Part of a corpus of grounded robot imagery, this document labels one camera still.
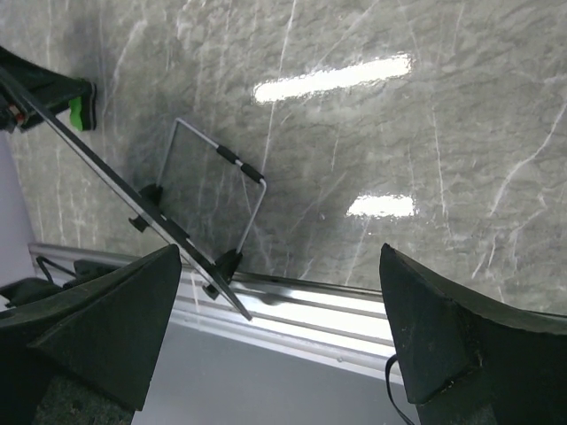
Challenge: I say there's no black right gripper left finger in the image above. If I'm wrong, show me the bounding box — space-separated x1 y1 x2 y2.
1 245 182 424

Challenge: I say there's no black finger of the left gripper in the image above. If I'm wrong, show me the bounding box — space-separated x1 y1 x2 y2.
1 47 86 131

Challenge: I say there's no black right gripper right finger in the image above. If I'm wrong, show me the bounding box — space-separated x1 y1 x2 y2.
379 244 566 424

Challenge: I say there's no black cable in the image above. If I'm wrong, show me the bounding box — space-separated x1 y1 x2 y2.
384 353 422 425

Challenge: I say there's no silver wire easel stand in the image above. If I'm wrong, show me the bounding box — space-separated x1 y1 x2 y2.
139 118 268 282

